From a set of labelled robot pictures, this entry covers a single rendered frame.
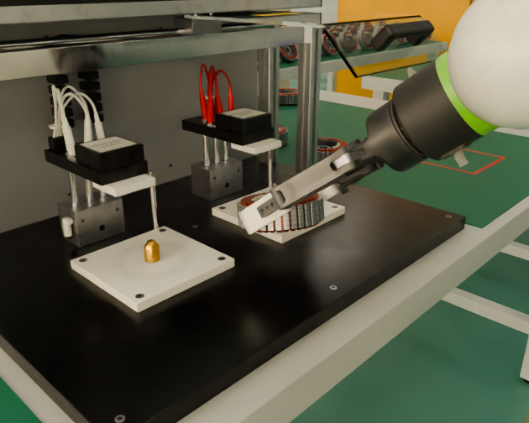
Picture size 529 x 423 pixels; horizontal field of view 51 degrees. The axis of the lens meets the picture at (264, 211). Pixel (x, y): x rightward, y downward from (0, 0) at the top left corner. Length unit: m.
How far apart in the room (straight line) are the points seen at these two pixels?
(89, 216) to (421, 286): 0.46
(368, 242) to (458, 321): 1.32
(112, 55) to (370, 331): 0.47
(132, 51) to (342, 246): 0.38
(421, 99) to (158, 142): 0.56
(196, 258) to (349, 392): 1.07
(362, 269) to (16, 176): 0.52
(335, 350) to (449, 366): 1.28
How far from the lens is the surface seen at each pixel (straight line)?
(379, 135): 0.60
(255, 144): 0.85
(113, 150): 0.71
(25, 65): 0.70
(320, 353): 0.61
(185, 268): 0.70
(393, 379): 1.78
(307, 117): 1.02
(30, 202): 0.91
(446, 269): 0.81
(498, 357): 1.97
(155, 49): 0.79
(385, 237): 0.82
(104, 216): 0.82
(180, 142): 1.03
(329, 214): 0.86
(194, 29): 0.90
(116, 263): 0.73
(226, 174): 0.94
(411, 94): 0.58
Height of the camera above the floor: 1.12
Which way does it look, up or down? 23 degrees down
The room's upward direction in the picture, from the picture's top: straight up
